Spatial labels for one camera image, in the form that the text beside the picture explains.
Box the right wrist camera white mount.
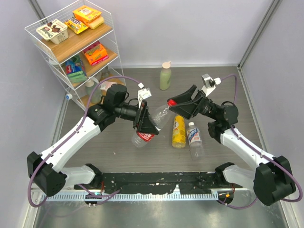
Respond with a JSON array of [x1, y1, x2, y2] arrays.
[[201, 74, 221, 97]]

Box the orange pink candy box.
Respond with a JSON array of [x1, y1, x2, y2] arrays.
[[82, 41, 109, 66]]

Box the red bottle cap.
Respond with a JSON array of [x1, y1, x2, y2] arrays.
[[167, 99, 177, 106]]

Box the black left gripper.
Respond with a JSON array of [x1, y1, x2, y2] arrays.
[[114, 100, 159, 134]]

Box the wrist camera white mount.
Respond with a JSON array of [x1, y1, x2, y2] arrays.
[[137, 83, 152, 105], [201, 74, 221, 97]]

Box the yellow candy bag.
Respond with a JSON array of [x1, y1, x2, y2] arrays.
[[64, 17, 88, 34]]

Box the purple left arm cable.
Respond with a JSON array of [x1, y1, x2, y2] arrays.
[[27, 76, 143, 209]]

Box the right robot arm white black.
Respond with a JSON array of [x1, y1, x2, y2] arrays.
[[168, 85, 303, 206]]

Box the clear bottle blue white label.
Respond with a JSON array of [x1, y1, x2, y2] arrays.
[[186, 122, 205, 160]]

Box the white wire shelf rack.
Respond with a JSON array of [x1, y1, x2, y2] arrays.
[[25, 0, 124, 109]]

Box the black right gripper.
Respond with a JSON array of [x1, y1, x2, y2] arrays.
[[168, 85, 219, 121]]

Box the white slotted cable duct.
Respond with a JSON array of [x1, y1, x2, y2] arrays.
[[47, 191, 219, 202]]

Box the yellow juice bottle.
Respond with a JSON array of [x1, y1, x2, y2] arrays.
[[172, 115, 186, 149]]

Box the blue green sponge pack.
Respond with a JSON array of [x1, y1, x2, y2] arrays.
[[65, 54, 87, 83]]

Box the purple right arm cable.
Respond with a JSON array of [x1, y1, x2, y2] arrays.
[[217, 74, 300, 209]]

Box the yellow sponge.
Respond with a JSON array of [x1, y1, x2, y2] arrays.
[[87, 16, 104, 29]]

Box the orange cracker box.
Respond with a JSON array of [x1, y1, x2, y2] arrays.
[[73, 5, 102, 23]]

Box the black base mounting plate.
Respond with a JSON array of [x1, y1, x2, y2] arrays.
[[84, 172, 241, 195]]

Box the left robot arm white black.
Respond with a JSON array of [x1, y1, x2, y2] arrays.
[[27, 84, 159, 197]]

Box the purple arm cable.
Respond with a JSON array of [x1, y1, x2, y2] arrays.
[[217, 74, 300, 209], [27, 76, 143, 209]]

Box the green soap dispenser bottle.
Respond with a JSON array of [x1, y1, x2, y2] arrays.
[[85, 79, 102, 104]]

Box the pink white small packet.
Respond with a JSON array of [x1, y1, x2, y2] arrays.
[[100, 81, 117, 91]]

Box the green lotion bottle beige cap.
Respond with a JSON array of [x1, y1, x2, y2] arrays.
[[160, 61, 171, 90]]

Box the clear bottle white cap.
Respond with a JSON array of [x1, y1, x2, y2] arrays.
[[65, 93, 73, 100]]

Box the clear bottle red label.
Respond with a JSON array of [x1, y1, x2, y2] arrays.
[[132, 99, 177, 148]]

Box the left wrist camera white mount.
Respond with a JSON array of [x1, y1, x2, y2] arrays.
[[137, 83, 152, 105]]

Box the white chocolate pudding cup pack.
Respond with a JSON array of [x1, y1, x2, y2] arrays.
[[36, 19, 69, 45]]

